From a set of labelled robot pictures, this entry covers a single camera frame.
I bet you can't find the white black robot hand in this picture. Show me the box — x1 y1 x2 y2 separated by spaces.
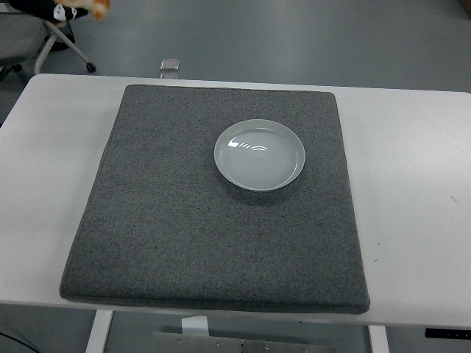
7 0 90 22

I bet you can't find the orange croissant bread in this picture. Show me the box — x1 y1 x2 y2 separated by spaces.
54 0 112 21

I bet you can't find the white round plate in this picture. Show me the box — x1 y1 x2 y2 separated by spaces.
213 118 307 192

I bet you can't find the grey metal plate with screws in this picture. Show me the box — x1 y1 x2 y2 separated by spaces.
151 331 334 353

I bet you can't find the grey office chair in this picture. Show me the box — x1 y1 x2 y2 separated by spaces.
0 11 97 82

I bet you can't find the grey felt mat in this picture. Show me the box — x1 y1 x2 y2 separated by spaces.
58 83 371 315

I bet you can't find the white table leg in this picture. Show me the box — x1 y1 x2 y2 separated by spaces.
85 310 115 353
367 325 389 353

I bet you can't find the white paper tag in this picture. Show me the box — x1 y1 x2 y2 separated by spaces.
180 315 210 338

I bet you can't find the black table control panel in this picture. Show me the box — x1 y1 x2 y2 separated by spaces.
424 327 471 340

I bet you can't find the thin black floor cable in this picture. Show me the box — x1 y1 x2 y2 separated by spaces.
0 329 29 353

